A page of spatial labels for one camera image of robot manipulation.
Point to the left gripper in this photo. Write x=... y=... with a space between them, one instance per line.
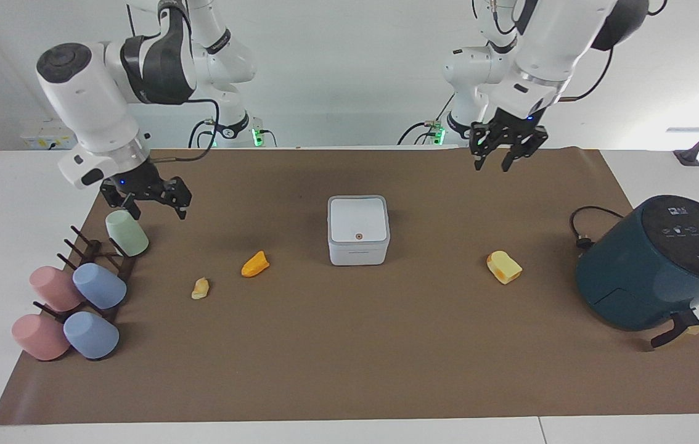
x=519 y=120

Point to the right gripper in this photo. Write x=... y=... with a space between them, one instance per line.
x=130 y=182

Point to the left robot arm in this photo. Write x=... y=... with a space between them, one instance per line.
x=562 y=43

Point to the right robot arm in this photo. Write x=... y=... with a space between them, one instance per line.
x=87 y=98

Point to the small white lidded bin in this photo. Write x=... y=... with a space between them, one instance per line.
x=359 y=231

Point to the light green cup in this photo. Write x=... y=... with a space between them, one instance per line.
x=126 y=234

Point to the dark wooden cup rack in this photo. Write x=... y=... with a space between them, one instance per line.
x=92 y=250

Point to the light blue cup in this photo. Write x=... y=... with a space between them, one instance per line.
x=91 y=335
x=100 y=286

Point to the pale yellow food scrap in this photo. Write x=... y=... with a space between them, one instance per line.
x=200 y=289

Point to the white power strip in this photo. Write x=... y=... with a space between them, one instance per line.
x=47 y=137

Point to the yellow bread piece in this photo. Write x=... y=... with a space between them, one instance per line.
x=503 y=267

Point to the orange food scrap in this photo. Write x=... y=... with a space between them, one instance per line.
x=255 y=265

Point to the pink cup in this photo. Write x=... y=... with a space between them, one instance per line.
x=55 y=288
x=40 y=337

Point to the dark teal air fryer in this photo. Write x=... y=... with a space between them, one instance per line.
x=651 y=271

